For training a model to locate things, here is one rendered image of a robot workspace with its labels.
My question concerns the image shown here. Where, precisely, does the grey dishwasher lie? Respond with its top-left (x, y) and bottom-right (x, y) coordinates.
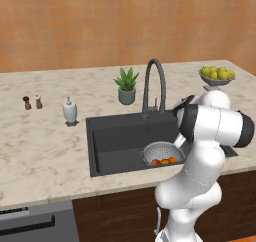
top-left (0, 199), bottom-right (81, 242)

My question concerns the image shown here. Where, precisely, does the white soap dispenser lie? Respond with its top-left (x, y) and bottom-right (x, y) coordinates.
top-left (62, 95), bottom-right (79, 125)

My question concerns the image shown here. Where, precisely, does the brown pepper shaker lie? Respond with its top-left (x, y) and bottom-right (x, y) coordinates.
top-left (22, 95), bottom-right (33, 111)

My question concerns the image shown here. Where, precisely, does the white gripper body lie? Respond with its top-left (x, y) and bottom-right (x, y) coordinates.
top-left (173, 133), bottom-right (187, 150)

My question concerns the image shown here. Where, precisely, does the white-topped brown salt shaker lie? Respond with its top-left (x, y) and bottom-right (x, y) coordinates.
top-left (34, 94), bottom-right (44, 110)

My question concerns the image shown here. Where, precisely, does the grey fruit bowl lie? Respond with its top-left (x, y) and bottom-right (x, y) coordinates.
top-left (198, 68), bottom-right (236, 87)

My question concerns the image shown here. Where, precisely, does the dark grey curved faucet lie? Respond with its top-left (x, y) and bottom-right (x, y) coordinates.
top-left (141, 58), bottom-right (167, 121)

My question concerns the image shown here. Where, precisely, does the dark brown cupboard door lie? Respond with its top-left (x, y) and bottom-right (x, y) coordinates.
top-left (194, 170), bottom-right (256, 242)
top-left (72, 185), bottom-right (170, 242)

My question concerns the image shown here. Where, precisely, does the dark grey sink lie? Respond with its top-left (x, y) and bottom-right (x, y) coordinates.
top-left (85, 110), bottom-right (240, 178)

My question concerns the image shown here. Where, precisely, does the silver cupboard handle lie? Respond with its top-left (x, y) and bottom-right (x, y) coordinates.
top-left (153, 207), bottom-right (163, 236)

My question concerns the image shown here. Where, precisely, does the black dishwasher handle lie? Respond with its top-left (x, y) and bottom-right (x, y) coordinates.
top-left (0, 214), bottom-right (57, 237)

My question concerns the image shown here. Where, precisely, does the green plant in grey pot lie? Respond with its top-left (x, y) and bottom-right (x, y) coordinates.
top-left (113, 66), bottom-right (141, 106)

